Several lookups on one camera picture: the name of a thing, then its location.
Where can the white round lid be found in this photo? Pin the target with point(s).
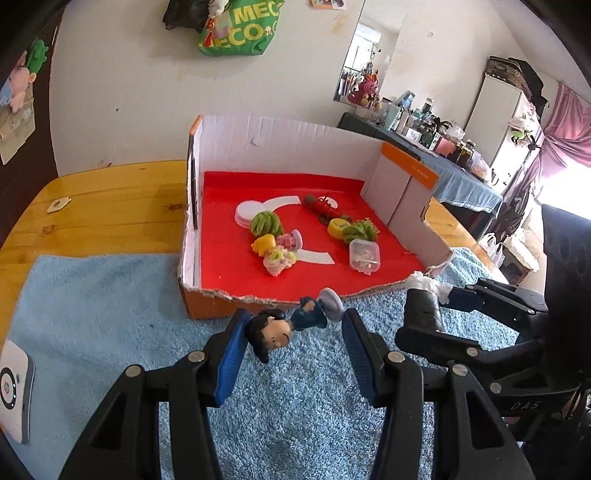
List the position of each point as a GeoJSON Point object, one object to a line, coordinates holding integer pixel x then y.
{"type": "Point", "coordinates": [247, 213]}

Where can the green plush toy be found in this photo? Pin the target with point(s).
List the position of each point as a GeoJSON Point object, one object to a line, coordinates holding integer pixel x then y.
{"type": "Point", "coordinates": [38, 57]}

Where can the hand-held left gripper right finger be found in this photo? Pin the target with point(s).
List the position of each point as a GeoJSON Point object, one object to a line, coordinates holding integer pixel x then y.
{"type": "Point", "coordinates": [360, 360]}

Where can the blue towel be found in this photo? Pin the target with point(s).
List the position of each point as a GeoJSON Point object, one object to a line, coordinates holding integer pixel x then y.
{"type": "Point", "coordinates": [92, 314]}

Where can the white rounded electronic device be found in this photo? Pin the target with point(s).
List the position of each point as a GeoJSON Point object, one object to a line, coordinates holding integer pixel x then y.
{"type": "Point", "coordinates": [16, 392]}

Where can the small beige tag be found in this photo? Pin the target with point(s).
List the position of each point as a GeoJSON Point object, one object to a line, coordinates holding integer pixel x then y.
{"type": "Point", "coordinates": [57, 205]}

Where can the dark wooden door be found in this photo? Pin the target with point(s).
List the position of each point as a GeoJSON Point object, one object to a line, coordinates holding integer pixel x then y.
{"type": "Point", "coordinates": [18, 194]}

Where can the wall mirror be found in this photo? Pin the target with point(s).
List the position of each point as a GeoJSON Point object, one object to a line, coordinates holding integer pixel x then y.
{"type": "Point", "coordinates": [369, 41]}

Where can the black bag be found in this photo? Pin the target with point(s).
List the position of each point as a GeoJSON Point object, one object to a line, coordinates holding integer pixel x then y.
{"type": "Point", "coordinates": [184, 11]}

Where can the green yarn bundle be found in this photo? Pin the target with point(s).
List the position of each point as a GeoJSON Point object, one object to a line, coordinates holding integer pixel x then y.
{"type": "Point", "coordinates": [267, 224]}

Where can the orange cardboard box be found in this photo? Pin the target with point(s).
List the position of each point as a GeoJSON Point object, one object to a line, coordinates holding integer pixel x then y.
{"type": "Point", "coordinates": [231, 277]}

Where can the wall photo card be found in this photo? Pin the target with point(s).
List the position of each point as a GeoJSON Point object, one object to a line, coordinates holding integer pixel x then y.
{"type": "Point", "coordinates": [328, 3]}

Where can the small green knit toy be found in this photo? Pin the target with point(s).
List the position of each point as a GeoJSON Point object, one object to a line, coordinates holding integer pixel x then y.
{"type": "Point", "coordinates": [359, 230]}

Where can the yellow bottle cap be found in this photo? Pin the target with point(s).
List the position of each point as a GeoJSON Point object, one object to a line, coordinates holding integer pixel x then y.
{"type": "Point", "coordinates": [338, 227]}

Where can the group of bottles and cosmetics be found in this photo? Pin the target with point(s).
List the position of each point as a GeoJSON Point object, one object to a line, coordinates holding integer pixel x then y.
{"type": "Point", "coordinates": [425, 124]}

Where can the black roll with white paper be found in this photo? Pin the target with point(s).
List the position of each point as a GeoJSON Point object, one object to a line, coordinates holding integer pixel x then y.
{"type": "Point", "coordinates": [422, 309]}

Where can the black-haired boy figurine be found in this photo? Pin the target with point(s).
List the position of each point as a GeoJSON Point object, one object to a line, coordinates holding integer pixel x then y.
{"type": "Point", "coordinates": [272, 334]}

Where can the pink dragon plush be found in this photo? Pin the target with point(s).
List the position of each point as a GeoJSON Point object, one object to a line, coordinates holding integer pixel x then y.
{"type": "Point", "coordinates": [364, 90]}

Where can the pink figurine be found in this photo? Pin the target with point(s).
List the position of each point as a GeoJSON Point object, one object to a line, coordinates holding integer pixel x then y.
{"type": "Point", "coordinates": [291, 240]}

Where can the pink curtain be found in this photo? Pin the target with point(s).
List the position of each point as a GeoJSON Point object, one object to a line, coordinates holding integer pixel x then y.
{"type": "Point", "coordinates": [568, 134]}

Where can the white refrigerator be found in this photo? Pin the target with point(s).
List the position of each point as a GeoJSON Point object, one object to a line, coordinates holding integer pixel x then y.
{"type": "Point", "coordinates": [494, 120]}

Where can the green and white plush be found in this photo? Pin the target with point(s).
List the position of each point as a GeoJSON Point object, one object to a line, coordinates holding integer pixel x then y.
{"type": "Point", "coordinates": [521, 133]}

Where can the green shopping bag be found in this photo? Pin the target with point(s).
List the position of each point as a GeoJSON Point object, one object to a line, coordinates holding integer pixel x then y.
{"type": "Point", "coordinates": [244, 32]}

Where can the yellow toy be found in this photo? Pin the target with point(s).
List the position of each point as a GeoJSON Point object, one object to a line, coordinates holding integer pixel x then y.
{"type": "Point", "coordinates": [263, 244]}

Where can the blue cloth covered table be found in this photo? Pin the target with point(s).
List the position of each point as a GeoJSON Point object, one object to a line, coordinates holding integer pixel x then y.
{"type": "Point", "coordinates": [461, 189]}

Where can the beige hanging bag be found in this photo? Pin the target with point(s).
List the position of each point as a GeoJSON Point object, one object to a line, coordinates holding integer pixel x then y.
{"type": "Point", "coordinates": [16, 134]}

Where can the patterned dark bag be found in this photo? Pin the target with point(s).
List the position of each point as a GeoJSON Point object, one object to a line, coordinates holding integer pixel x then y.
{"type": "Point", "coordinates": [512, 74]}

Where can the yellow-green flower figurine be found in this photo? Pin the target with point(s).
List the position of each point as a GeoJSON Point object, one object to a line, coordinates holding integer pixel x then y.
{"type": "Point", "coordinates": [279, 261]}

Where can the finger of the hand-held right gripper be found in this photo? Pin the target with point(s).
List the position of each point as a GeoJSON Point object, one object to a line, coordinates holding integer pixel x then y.
{"type": "Point", "coordinates": [434, 346]}
{"type": "Point", "coordinates": [498, 295]}

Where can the pink plush toy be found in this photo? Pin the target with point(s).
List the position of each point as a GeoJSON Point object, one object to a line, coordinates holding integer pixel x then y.
{"type": "Point", "coordinates": [21, 87]}

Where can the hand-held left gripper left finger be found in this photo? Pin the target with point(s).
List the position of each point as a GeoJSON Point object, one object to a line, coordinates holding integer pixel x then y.
{"type": "Point", "coordinates": [231, 360]}

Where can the clear plastic box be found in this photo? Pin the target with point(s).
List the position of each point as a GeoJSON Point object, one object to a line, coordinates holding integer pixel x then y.
{"type": "Point", "coordinates": [364, 256]}

